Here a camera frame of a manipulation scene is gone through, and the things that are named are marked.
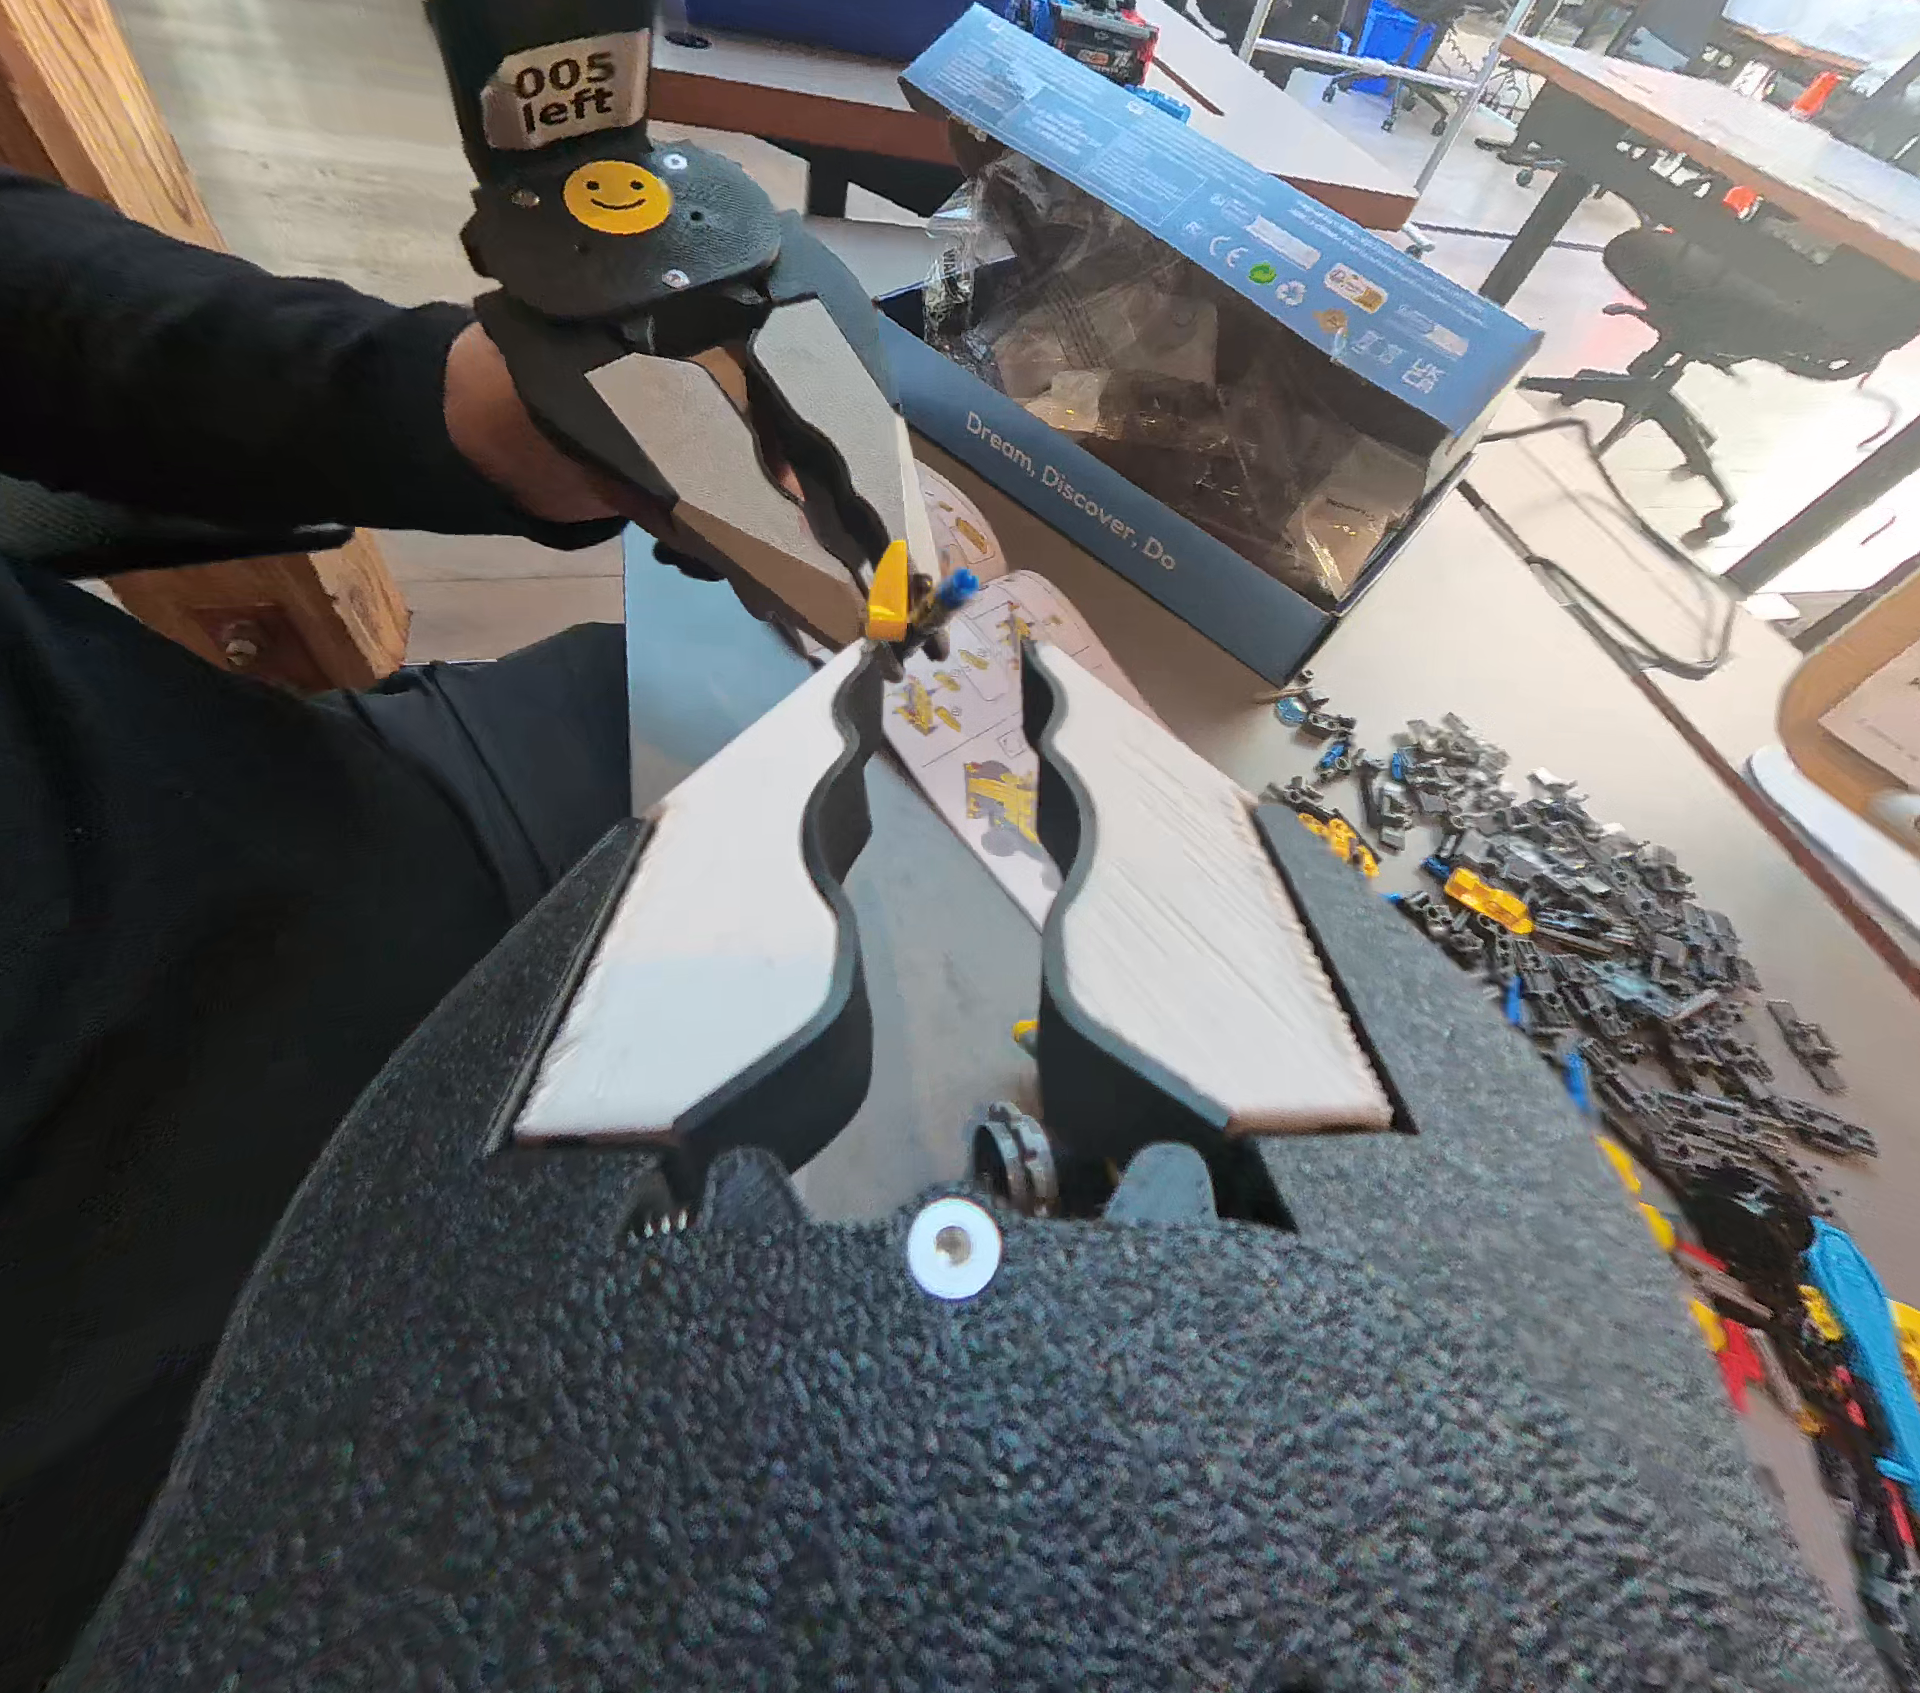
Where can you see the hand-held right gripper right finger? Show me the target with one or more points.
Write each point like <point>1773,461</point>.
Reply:
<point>1200,960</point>

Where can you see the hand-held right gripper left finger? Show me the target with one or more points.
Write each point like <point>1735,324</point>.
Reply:
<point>705,960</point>

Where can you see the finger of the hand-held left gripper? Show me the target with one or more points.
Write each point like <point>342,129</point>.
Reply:
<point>849,404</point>
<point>690,434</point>

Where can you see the grey axle with yellow connector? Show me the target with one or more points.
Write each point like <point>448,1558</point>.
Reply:
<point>888,592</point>

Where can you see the person's left forearm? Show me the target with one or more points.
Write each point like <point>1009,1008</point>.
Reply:
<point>224,373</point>

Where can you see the grey desk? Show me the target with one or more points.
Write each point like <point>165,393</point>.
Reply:
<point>720,703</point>

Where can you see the person's left hand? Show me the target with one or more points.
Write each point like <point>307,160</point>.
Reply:
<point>511,434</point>

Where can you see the blue cardboard box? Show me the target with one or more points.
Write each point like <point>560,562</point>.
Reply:
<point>1110,523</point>

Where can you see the open instruction booklet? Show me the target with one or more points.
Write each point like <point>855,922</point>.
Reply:
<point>974,703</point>

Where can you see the clear plastic bags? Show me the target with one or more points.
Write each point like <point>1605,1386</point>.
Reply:
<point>1200,404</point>

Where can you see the pile of grey toy parts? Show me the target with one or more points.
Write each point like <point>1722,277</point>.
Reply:
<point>1620,960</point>

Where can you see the red and black toy car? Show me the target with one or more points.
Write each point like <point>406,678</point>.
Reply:
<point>1089,21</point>

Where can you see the white table with brown edge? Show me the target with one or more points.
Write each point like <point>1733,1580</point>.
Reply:
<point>1274,118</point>

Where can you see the wooden pillar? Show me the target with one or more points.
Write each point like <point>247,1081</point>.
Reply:
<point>91,72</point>

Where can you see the blue plastic crate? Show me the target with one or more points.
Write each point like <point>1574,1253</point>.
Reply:
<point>1380,43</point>

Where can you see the black office chair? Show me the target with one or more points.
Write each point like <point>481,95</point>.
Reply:
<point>1724,299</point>

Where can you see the wooden table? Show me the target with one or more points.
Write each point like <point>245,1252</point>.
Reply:
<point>1724,126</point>

